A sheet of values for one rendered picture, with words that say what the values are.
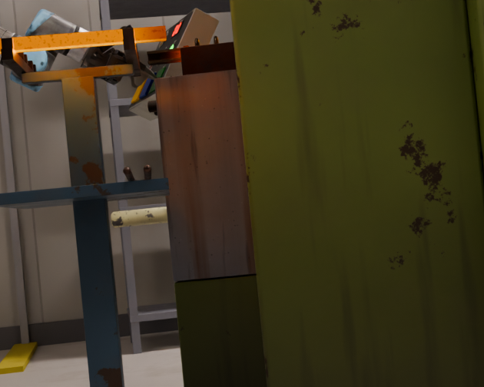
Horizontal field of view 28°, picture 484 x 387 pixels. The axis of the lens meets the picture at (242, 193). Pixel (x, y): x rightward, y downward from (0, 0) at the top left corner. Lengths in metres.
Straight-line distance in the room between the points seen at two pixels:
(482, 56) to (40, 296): 3.90
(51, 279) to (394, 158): 3.70
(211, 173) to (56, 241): 3.28
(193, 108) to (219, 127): 0.07
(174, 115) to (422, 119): 0.57
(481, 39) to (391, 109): 0.21
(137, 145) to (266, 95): 3.54
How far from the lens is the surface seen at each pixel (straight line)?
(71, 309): 5.33
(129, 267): 4.54
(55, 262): 5.32
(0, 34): 2.59
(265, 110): 1.82
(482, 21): 1.76
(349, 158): 1.81
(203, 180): 2.09
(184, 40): 2.77
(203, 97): 2.10
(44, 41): 1.74
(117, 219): 2.70
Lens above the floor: 0.60
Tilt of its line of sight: 1 degrees up
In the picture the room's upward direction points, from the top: 6 degrees counter-clockwise
